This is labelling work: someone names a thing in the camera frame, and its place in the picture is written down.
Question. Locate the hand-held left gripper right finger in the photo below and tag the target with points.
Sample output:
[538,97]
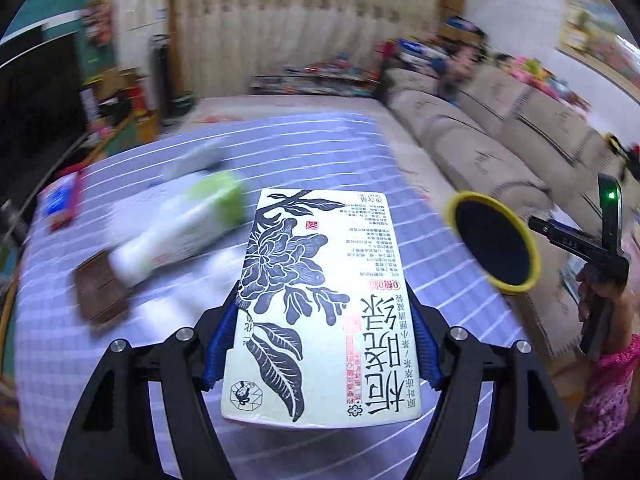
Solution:
[430,345]

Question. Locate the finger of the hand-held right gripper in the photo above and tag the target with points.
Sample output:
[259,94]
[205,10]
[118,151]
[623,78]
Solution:
[550,230]

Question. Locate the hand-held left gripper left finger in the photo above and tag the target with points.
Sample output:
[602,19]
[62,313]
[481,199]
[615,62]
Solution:
[222,335]

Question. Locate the yellow rimmed black trash bin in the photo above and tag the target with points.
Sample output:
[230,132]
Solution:
[495,245]

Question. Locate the white black floral tea carton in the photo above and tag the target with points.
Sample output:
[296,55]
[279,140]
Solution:
[320,310]

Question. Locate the person's right hand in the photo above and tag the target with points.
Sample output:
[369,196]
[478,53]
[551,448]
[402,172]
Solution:
[620,305]

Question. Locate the yellow black plush toy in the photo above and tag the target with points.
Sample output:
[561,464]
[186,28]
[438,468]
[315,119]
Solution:
[620,147]

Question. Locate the white plastic bottle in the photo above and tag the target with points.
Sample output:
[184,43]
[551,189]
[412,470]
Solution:
[155,240]

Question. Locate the beige cushioned sofa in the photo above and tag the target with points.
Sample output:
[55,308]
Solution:
[475,130]

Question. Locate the green packet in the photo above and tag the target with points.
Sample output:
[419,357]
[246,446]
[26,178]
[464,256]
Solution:
[222,195]

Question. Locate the pile of plush toys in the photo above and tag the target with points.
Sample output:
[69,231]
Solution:
[540,77]

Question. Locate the grey blue pouch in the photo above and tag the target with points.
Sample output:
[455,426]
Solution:
[197,157]

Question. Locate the red blue snack packet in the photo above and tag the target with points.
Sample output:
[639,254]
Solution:
[77,195]

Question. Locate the blue tissue pack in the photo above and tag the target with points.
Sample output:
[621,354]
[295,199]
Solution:
[57,199]

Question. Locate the yellow bucket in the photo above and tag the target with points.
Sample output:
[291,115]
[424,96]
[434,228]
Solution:
[145,127]

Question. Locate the stacked cardboard boxes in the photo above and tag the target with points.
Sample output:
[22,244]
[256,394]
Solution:
[460,15]

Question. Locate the cluttered glass coffee table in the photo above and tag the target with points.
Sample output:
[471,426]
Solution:
[315,80]

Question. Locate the black white tower fan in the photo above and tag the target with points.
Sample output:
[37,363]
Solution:
[161,70]

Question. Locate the open cardboard boxes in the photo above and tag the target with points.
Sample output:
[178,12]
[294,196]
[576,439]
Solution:
[115,85]

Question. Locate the large black flat television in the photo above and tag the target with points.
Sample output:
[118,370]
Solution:
[35,110]

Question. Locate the beige embroidered curtain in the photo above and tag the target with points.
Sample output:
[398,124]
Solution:
[300,35]

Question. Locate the white standing air conditioner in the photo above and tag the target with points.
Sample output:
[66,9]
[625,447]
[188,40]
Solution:
[142,0]

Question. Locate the framed wall picture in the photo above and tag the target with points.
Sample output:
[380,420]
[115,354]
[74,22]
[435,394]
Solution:
[600,35]

